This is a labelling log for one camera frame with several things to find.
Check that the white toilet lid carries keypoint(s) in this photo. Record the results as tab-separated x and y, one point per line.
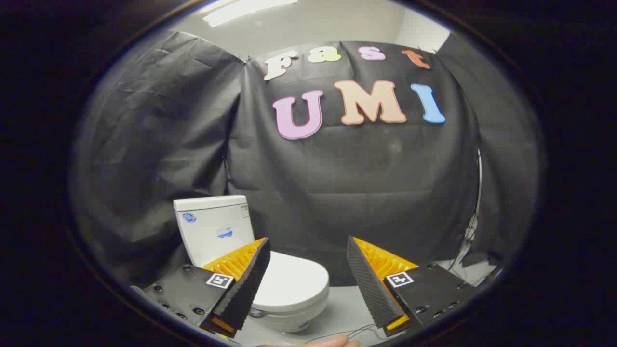
294	282

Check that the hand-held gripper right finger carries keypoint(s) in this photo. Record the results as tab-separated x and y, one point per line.
367	284

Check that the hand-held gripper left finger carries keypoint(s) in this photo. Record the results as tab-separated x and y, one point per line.
248	284

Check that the black backdrop cloth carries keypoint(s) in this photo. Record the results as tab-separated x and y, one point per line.
347	183

